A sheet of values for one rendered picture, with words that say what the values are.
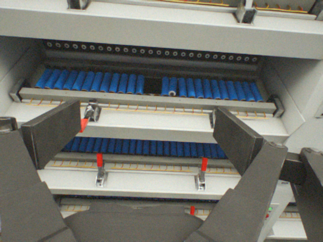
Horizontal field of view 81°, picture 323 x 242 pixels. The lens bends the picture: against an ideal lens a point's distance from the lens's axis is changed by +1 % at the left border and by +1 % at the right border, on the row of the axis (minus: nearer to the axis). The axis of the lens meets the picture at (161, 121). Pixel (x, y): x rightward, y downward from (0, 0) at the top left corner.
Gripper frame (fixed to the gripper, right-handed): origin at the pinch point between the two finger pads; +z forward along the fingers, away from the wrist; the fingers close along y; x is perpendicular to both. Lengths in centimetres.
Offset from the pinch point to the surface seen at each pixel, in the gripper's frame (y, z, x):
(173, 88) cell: 4.9, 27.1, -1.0
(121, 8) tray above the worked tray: -5.7, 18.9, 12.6
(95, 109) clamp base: -11.3, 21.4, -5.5
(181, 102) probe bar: 6.6, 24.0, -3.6
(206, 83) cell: 13.2, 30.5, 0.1
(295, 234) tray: 50, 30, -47
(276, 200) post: 36, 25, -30
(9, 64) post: -30.2, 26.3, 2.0
